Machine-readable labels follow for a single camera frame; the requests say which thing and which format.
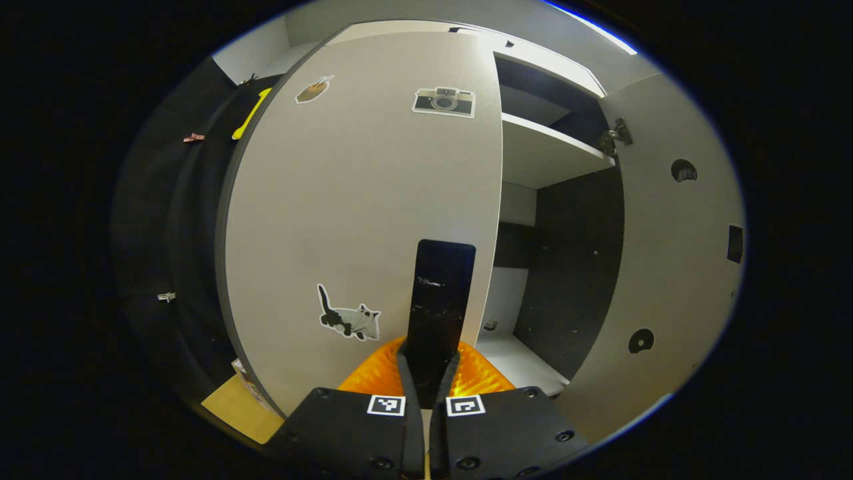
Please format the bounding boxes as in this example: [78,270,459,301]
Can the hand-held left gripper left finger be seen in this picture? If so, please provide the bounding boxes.
[263,337,426,480]

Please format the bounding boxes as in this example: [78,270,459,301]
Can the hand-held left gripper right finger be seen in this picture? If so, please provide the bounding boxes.
[430,340,590,480]

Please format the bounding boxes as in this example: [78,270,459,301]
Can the black door handle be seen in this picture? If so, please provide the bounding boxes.
[403,239,477,409]

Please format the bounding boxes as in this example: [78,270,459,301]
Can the beige double-door shoe cabinet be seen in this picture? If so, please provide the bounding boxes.
[287,19,627,401]

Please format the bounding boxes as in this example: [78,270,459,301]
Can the beige cabinet door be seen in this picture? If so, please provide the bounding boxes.
[553,72,746,444]
[217,30,504,417]

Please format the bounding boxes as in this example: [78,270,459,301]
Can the white cabinet shelf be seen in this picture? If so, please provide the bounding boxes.
[500,112,615,189]

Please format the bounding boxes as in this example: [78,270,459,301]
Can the metal door hinge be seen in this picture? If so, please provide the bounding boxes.
[598,118,634,157]

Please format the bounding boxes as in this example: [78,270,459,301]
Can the light wooden platform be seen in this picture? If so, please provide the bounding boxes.
[201,375,284,445]

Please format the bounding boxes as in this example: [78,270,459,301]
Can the black backdrop cloth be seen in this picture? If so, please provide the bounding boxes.
[113,57,284,401]

